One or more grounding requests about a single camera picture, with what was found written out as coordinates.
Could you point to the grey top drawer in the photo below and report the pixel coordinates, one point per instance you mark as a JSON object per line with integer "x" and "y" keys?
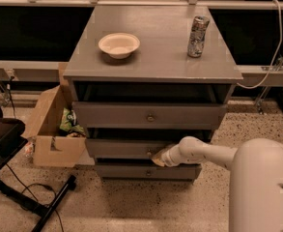
{"x": 139, "y": 115}

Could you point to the grey drawer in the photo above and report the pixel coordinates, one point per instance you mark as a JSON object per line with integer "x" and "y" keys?
{"x": 145, "y": 169}
{"x": 137, "y": 144}
{"x": 139, "y": 115}

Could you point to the crushed silver drink can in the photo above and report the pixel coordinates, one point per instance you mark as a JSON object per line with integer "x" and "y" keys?
{"x": 197, "y": 36}

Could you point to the green snack bag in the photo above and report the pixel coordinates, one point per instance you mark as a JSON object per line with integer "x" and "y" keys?
{"x": 69, "y": 124}

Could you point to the white paper bowl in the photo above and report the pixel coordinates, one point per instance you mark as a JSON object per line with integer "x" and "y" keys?
{"x": 119, "y": 45}

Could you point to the open cardboard box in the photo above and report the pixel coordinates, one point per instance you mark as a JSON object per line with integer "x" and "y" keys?
{"x": 43, "y": 129}

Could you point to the black chair with stand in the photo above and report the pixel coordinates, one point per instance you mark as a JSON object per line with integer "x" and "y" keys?
{"x": 11, "y": 142}

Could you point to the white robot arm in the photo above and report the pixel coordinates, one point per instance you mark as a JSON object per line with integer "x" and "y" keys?
{"x": 256, "y": 178}

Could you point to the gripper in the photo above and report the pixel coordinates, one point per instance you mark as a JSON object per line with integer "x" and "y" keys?
{"x": 170, "y": 159}

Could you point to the grey metal railing frame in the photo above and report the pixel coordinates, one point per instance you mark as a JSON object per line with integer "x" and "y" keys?
{"x": 28, "y": 70}

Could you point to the grey bottom drawer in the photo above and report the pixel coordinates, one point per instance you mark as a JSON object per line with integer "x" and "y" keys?
{"x": 145, "y": 169}

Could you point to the grey wooden drawer cabinet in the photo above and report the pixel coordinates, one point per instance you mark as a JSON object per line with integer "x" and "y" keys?
{"x": 135, "y": 90}

